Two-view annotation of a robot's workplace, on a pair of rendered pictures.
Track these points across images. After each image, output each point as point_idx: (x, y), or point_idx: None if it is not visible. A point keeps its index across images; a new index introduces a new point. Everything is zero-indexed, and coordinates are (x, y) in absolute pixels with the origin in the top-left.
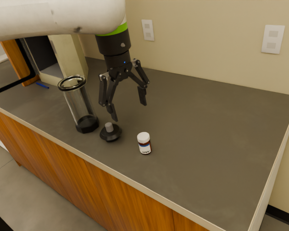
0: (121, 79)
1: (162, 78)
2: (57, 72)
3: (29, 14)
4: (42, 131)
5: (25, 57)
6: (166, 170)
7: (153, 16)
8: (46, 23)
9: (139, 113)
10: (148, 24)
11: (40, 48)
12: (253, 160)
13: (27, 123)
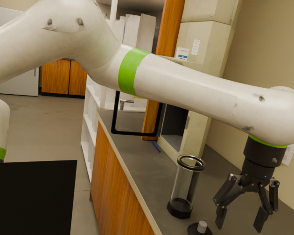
0: (250, 190)
1: (280, 209)
2: (174, 143)
3: (214, 98)
4: (136, 187)
5: (157, 118)
6: None
7: None
8: (223, 111)
9: (239, 232)
10: (289, 147)
11: (172, 117)
12: None
13: (129, 171)
